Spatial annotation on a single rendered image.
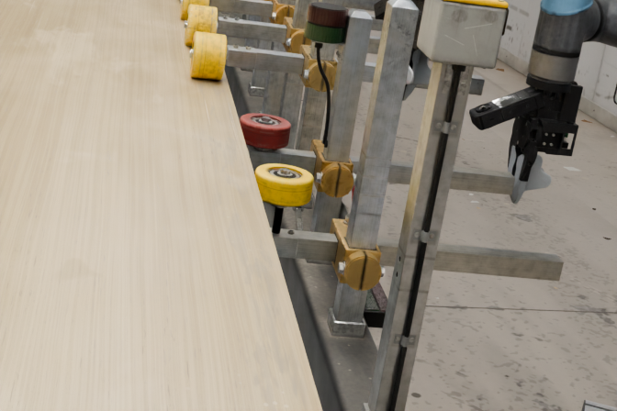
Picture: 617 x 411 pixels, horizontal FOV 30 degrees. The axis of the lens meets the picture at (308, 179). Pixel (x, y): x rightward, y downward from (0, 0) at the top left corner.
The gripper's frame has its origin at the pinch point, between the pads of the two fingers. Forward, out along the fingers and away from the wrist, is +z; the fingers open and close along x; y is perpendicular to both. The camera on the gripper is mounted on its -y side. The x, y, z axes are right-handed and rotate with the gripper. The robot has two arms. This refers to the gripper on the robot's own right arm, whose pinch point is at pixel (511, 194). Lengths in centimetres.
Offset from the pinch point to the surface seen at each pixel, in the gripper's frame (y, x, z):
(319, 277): -32.0, -11.4, 12.4
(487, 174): -5.3, -1.4, -3.5
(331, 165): -32.0, -7.3, -4.3
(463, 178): -9.2, -1.5, -2.5
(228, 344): -53, -75, -8
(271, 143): -41.1, -3.8, -5.8
